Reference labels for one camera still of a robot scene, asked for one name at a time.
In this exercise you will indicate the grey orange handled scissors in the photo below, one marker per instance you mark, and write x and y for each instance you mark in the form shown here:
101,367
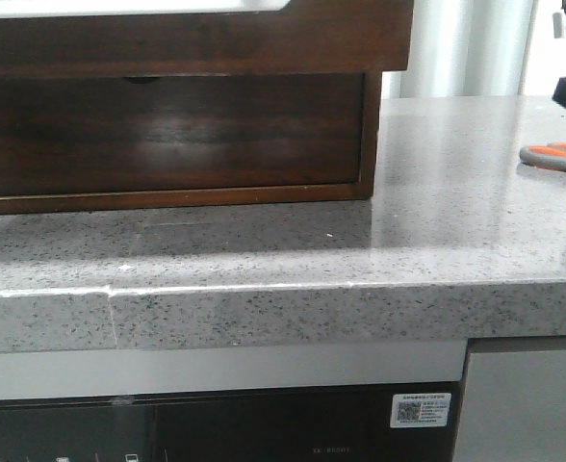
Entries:
551,156

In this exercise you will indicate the wooden drawer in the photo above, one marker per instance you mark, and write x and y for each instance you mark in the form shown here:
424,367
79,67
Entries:
167,135
302,37

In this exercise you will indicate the dark wooden drawer cabinet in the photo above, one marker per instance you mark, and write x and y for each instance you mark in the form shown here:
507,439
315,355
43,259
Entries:
369,135

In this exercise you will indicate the black built-in appliance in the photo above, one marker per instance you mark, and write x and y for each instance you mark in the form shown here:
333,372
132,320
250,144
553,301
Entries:
330,423

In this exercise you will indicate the white QR code sticker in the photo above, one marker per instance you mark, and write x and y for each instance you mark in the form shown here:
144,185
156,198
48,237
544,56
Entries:
425,410

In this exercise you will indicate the grey cabinet door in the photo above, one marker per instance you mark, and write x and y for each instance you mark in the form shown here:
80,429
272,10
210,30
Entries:
514,401

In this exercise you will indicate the white curtain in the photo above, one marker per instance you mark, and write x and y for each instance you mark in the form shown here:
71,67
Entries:
464,48

